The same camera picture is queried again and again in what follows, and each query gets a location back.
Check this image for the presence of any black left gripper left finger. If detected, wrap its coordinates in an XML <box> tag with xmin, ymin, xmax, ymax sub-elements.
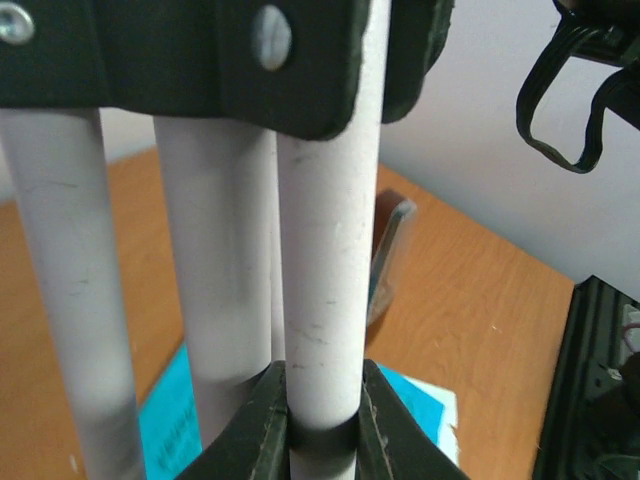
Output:
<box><xmin>178</xmin><ymin>361</ymin><xmax>290</xmax><ymax>480</ymax></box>

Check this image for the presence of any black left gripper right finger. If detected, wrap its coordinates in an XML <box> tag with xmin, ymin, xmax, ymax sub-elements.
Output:
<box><xmin>356</xmin><ymin>359</ymin><xmax>466</xmax><ymax>480</ymax></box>

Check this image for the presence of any white music sheet paper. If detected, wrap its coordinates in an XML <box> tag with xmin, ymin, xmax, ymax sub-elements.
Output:
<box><xmin>405</xmin><ymin>376</ymin><xmax>459</xmax><ymax>466</ymax></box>

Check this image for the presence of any blue music sheet folder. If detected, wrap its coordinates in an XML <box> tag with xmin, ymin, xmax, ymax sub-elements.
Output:
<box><xmin>139</xmin><ymin>345</ymin><xmax>443</xmax><ymax>479</ymax></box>

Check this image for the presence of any clear plastic metronome cover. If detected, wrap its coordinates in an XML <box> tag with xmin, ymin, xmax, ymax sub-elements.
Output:
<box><xmin>367</xmin><ymin>196</ymin><xmax>418</xmax><ymax>327</ymax></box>

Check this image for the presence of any white tripod music stand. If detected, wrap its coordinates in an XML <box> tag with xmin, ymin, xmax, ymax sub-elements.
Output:
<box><xmin>1</xmin><ymin>1</ymin><xmax>453</xmax><ymax>479</ymax></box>

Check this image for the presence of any brown wooden metronome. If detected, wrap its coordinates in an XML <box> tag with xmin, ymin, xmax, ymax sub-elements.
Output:
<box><xmin>373</xmin><ymin>189</ymin><xmax>406</xmax><ymax>246</ymax></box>

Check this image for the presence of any black enclosure frame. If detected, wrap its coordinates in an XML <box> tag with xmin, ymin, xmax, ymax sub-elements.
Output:
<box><xmin>532</xmin><ymin>276</ymin><xmax>639</xmax><ymax>479</ymax></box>

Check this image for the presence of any black flat ribbon cable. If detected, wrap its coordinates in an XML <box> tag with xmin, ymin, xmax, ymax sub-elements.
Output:
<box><xmin>514</xmin><ymin>0</ymin><xmax>640</xmax><ymax>175</ymax></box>

